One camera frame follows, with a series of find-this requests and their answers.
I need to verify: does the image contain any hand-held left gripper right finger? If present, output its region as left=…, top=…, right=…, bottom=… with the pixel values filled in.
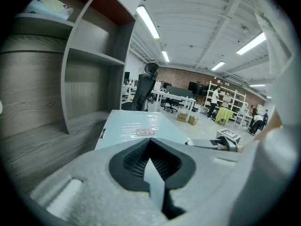
left=150, top=137, right=244, bottom=226

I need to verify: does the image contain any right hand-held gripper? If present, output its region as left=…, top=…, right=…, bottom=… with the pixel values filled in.
left=185, top=128, right=241, bottom=153

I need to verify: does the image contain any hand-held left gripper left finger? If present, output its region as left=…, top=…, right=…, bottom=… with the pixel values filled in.
left=30, top=137, right=169, bottom=226

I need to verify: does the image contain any person's right forearm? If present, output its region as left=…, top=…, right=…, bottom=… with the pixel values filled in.
left=253, top=111, right=283, bottom=142

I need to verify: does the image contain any yellow cloth covered table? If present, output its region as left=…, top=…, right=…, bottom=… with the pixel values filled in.
left=214, top=107, right=234, bottom=125

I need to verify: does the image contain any small black office chair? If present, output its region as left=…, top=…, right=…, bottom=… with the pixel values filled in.
left=163, top=97, right=182, bottom=114

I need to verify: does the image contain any small white table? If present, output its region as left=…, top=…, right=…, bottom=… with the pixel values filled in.
left=235, top=111, right=253, bottom=130

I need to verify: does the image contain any white office desk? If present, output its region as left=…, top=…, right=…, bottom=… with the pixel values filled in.
left=151, top=90, right=197, bottom=114

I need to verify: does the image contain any dark desk divider panel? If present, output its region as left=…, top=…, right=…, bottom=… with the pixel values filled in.
left=165, top=86, right=193, bottom=97

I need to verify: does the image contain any white open shelving rack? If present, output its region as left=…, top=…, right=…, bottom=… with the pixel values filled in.
left=203, top=81, right=247, bottom=118

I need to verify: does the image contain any black mesh office chair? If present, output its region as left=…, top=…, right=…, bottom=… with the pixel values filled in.
left=121, top=62, right=158, bottom=112

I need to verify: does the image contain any grey wooden shelf unit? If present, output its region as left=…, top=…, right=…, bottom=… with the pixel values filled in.
left=0, top=0, right=137, bottom=193

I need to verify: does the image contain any folded pale towel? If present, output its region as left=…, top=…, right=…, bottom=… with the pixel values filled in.
left=25, top=0, right=74, bottom=21

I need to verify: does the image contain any black wall screen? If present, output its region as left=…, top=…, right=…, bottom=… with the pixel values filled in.
left=188, top=81, right=209, bottom=97

